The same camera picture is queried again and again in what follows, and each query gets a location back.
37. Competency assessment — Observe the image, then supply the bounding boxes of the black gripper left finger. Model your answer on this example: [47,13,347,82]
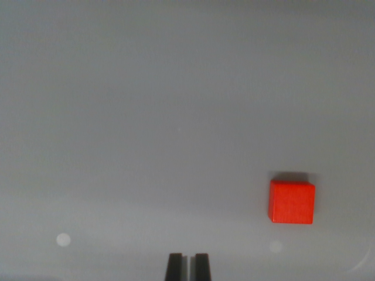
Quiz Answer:
[164,252,189,281]

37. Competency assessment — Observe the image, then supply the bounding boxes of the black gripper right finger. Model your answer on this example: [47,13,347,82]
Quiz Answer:
[190,252,213,281]

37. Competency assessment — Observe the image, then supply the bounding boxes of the red wooden cube block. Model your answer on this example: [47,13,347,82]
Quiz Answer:
[267,179,316,225]

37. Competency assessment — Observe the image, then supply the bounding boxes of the grey plastic tray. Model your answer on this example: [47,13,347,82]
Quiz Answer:
[0,0,375,281]

